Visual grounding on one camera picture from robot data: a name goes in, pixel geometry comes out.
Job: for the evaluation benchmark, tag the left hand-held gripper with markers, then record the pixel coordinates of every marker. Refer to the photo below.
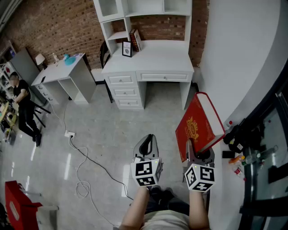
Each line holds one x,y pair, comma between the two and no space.
146,173

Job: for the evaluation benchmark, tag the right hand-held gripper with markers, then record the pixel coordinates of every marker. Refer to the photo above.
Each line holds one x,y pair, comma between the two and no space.
200,177

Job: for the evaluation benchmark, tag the red hardcover book gold emblem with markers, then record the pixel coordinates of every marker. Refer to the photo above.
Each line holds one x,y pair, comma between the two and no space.
195,116

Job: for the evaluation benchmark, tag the person's right forearm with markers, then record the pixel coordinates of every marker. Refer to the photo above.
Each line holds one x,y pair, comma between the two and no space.
198,211

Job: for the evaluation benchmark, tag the person's left forearm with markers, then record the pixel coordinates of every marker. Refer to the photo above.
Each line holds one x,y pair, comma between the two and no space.
135,209

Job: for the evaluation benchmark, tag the small white desk drawer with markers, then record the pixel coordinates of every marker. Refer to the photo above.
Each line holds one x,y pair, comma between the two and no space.
128,103
125,91
120,79

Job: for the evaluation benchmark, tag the wide white desk drawer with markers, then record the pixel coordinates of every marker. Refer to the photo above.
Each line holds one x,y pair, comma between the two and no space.
163,76

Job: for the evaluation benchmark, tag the white cover book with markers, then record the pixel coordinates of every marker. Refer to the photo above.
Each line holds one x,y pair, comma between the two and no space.
138,41

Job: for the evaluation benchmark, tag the dark red thick book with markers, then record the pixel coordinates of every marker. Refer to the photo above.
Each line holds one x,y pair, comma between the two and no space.
132,40

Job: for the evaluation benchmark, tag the small white side desk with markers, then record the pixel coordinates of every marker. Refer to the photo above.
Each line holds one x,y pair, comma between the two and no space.
65,69

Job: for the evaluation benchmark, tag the black smartphone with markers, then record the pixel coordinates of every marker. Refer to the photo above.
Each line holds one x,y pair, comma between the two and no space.
228,154

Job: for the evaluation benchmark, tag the orange drink bottle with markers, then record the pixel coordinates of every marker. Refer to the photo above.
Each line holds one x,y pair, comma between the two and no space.
236,160

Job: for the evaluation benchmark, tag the black bag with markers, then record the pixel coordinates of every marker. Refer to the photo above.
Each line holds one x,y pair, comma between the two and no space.
236,137

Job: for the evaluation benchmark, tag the red cap bottle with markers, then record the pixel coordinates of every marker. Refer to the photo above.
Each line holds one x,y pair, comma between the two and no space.
228,125

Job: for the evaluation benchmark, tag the small red label bottle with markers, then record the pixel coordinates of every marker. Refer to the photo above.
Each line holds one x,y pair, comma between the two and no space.
238,173

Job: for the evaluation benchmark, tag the large clear bottle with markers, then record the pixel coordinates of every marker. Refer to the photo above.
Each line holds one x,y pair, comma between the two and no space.
254,158

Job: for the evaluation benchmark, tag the person's dark trousers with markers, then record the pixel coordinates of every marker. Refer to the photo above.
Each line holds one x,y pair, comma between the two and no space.
166,200

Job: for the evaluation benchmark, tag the black framed glass table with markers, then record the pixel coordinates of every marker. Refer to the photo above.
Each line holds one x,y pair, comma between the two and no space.
249,179

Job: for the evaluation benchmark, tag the person's light shirt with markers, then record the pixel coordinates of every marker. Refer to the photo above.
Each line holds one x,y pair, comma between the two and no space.
166,221

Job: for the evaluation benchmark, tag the white power strip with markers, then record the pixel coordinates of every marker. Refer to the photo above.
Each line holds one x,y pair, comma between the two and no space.
69,134

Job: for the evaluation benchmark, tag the black folding chair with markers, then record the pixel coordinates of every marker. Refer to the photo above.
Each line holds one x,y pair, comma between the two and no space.
41,111

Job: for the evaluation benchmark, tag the teal tissue holder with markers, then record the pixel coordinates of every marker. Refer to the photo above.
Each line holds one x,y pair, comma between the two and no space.
70,60

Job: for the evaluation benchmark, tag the black phone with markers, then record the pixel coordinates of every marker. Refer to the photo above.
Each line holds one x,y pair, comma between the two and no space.
43,79

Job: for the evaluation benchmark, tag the clear plastic bottle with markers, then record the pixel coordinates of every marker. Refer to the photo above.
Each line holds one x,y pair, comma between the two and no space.
55,58

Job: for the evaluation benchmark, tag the white table lamp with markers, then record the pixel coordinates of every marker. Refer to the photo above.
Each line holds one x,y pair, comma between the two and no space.
40,58

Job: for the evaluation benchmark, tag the red storage box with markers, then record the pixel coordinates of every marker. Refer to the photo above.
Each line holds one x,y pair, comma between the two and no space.
20,209

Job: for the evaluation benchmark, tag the frosted glass cabinet door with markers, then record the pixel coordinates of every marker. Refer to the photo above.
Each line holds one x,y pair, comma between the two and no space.
108,7

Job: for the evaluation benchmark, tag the grey metal cabinet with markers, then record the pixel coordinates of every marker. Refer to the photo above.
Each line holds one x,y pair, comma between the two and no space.
24,65

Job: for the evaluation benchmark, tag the white storage shelf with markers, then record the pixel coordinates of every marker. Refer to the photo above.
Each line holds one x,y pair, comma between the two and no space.
5,76

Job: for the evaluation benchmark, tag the black picture frame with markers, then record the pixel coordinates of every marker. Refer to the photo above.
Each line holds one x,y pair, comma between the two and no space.
127,49

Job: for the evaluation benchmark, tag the white metal frame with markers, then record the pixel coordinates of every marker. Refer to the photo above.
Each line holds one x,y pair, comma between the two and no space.
48,207

